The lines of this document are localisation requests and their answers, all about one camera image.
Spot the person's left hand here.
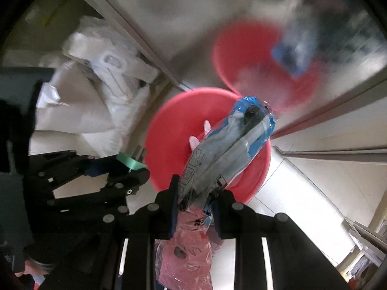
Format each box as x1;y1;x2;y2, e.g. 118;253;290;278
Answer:
14;257;56;287

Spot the white plastic bags pile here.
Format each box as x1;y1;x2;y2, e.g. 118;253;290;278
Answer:
36;16;161;155

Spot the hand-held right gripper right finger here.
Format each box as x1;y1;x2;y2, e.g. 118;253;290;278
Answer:
211;191;349;290

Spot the blue white plastic wrapper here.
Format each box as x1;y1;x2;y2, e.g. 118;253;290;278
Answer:
178;95;278;228

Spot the small green black box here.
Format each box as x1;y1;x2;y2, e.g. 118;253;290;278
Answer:
116;152;148;173

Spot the steel cabinet door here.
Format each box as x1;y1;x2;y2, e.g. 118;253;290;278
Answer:
59;0;387;138

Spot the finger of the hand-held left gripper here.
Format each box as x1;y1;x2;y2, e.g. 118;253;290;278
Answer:
46;169;151;216
28;150;122;188

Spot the red plastic basin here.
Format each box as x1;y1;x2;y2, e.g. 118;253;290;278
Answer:
144;87;272;205

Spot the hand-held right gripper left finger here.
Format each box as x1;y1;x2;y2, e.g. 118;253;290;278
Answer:
39;175;180;290

